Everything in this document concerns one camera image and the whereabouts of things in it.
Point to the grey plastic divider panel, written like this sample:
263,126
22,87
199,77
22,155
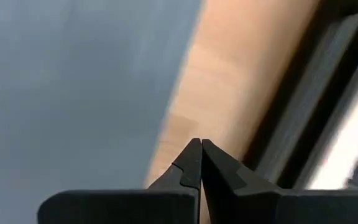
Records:
73,93

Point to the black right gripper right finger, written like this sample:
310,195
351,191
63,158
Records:
275,207

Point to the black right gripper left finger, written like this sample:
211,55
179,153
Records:
120,207

